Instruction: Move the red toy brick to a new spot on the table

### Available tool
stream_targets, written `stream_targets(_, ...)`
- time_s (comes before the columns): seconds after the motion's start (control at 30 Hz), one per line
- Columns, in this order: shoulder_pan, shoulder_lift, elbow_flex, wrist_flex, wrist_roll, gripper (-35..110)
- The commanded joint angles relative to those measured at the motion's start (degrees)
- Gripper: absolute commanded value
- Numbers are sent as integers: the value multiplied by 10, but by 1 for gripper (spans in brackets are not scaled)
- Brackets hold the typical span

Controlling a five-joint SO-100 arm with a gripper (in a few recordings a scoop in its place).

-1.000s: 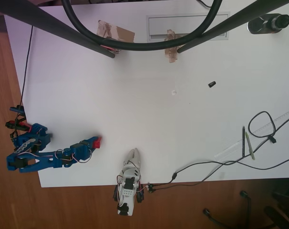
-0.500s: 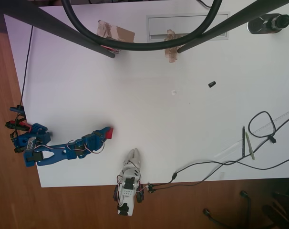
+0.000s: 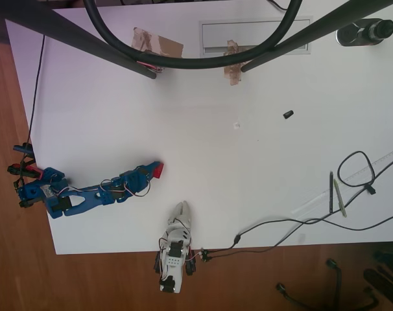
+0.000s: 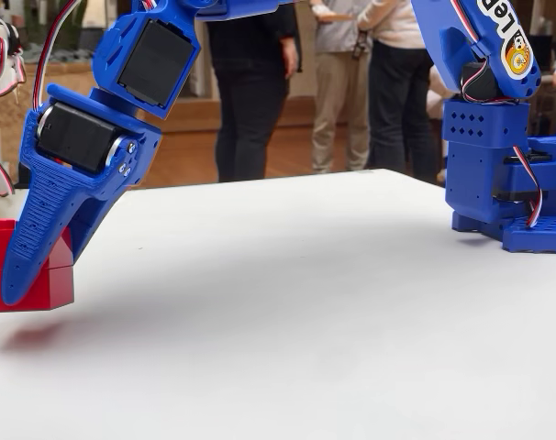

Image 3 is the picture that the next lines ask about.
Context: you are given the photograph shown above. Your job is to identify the black power connector plugs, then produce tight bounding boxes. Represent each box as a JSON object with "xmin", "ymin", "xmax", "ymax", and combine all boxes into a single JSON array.
[{"xmin": 198, "ymin": 248, "xmax": 214, "ymax": 264}]

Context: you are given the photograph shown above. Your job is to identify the small red tape piece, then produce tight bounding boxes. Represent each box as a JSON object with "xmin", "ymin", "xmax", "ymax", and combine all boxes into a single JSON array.
[{"xmin": 136, "ymin": 59, "xmax": 165, "ymax": 75}]

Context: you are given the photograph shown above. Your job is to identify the red and black clamp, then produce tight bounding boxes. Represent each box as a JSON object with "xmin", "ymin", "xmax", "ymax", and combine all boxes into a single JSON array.
[{"xmin": 6, "ymin": 163, "xmax": 43, "ymax": 179}]

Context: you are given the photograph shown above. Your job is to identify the blue table clamp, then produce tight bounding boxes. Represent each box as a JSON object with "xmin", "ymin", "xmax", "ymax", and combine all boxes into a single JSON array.
[{"xmin": 12, "ymin": 142, "xmax": 36, "ymax": 157}]

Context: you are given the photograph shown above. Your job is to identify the brown cardboard piece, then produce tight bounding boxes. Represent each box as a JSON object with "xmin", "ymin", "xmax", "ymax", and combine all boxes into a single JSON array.
[{"xmin": 131, "ymin": 27, "xmax": 185, "ymax": 60}]

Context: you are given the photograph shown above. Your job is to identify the crumpled brown tape strip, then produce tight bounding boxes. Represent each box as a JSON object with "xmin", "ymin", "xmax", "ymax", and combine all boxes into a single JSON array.
[{"xmin": 222, "ymin": 39, "xmax": 250, "ymax": 86}]

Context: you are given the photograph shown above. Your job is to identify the black pen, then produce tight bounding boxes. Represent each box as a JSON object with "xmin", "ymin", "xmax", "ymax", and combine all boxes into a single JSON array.
[{"xmin": 328, "ymin": 170, "xmax": 335, "ymax": 214}]

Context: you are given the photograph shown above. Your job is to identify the black tripod leg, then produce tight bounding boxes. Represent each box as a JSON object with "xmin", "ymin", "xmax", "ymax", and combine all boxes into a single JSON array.
[
  {"xmin": 240, "ymin": 0, "xmax": 393, "ymax": 74},
  {"xmin": 0, "ymin": 0, "xmax": 158, "ymax": 80}
]

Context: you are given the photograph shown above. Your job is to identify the green pencil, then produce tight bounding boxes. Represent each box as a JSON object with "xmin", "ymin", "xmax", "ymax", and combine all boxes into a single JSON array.
[{"xmin": 333, "ymin": 178, "xmax": 348, "ymax": 218}]

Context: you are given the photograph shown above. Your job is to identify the black chair base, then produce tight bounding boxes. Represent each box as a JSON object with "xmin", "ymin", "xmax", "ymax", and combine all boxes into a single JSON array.
[{"xmin": 275, "ymin": 249, "xmax": 393, "ymax": 311}]

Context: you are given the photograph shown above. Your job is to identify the transparent ruler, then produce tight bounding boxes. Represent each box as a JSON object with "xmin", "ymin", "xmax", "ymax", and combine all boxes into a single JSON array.
[{"xmin": 291, "ymin": 145, "xmax": 393, "ymax": 217}]

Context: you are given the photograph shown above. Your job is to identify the thick black hose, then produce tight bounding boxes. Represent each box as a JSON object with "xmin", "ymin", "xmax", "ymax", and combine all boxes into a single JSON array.
[{"xmin": 83, "ymin": 0, "xmax": 304, "ymax": 70}]

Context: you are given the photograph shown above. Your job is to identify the thin black power cable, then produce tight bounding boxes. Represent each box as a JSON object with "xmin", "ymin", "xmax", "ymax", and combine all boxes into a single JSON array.
[{"xmin": 27, "ymin": 34, "xmax": 46, "ymax": 145}]

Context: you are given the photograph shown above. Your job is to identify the grey cable tray hatch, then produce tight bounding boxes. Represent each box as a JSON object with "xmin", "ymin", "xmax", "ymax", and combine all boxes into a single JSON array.
[{"xmin": 198, "ymin": 16, "xmax": 314, "ymax": 59}]

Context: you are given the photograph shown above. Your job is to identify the long thin black cable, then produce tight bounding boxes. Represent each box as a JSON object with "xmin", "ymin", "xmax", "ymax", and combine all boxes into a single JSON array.
[{"xmin": 211, "ymin": 212, "xmax": 393, "ymax": 260}]

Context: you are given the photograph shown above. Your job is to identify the black cable with loop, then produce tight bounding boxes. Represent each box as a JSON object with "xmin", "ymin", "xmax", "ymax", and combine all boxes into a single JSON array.
[{"xmin": 212, "ymin": 150, "xmax": 393, "ymax": 253}]

